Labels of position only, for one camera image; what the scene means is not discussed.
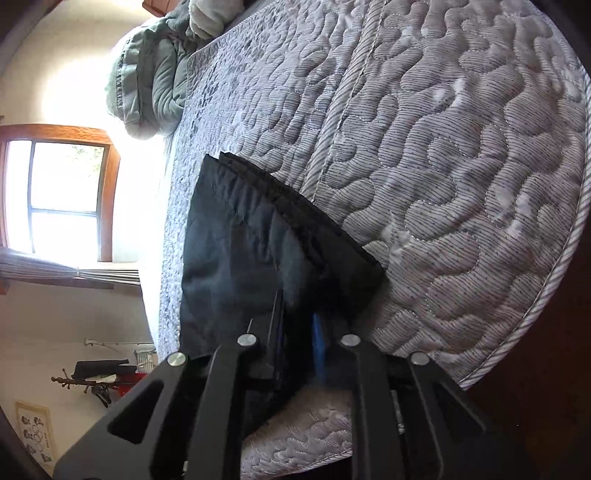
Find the arched wooden window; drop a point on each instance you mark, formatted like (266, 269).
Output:
(58, 186)

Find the wooden coat rack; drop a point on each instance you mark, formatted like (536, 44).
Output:
(100, 378)

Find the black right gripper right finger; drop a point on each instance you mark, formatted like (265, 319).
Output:
(410, 420)

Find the white cloth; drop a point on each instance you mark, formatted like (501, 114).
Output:
(207, 18)

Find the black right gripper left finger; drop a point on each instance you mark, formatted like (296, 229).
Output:
(187, 419)

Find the dark wooden headboard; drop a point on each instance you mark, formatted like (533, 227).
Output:
(159, 8)

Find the beige curtain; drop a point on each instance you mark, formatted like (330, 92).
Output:
(29, 268)

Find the black pants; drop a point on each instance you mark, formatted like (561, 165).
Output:
(249, 237)

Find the framed wall picture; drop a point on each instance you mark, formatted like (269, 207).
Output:
(35, 431)

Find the grey-green pillow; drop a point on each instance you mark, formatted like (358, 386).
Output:
(147, 84)

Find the lavender quilted bedspread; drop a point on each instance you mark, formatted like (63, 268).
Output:
(450, 139)

